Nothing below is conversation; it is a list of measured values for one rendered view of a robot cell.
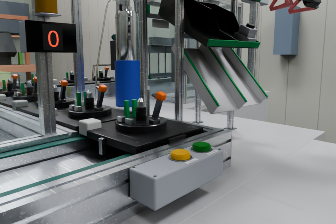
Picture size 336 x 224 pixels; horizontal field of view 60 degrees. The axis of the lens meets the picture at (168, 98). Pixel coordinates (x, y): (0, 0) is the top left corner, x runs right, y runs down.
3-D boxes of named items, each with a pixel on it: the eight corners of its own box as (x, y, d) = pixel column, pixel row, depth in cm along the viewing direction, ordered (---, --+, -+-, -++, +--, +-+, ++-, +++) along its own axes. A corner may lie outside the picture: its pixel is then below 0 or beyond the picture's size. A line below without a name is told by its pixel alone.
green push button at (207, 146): (214, 153, 64) (214, 144, 63) (203, 157, 61) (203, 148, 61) (199, 149, 66) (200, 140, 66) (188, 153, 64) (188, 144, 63)
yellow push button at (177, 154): (194, 161, 59) (194, 152, 58) (181, 167, 56) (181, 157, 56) (179, 156, 61) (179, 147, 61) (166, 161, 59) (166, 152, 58)
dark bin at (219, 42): (236, 48, 93) (245, 26, 90) (207, 47, 86) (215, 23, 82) (185, 18, 112) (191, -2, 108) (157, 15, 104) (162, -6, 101)
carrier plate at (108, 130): (203, 134, 80) (203, 126, 80) (136, 155, 63) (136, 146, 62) (144, 120, 96) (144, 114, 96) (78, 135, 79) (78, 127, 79)
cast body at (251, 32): (254, 47, 103) (262, 28, 100) (246, 47, 101) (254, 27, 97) (237, 38, 109) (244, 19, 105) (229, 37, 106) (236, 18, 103)
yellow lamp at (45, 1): (61, 14, 69) (60, -8, 69) (40, 12, 66) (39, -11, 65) (52, 16, 73) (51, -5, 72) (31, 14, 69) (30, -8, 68)
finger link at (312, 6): (276, 1, 91) (302, -18, 84) (289, 3, 95) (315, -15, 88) (283, 20, 89) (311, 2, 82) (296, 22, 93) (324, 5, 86)
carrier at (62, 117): (141, 120, 97) (141, 82, 95) (76, 134, 80) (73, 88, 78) (100, 110, 114) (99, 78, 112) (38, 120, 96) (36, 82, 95)
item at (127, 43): (144, 60, 175) (143, -5, 169) (126, 61, 164) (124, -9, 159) (129, 60, 184) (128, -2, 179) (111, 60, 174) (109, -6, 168)
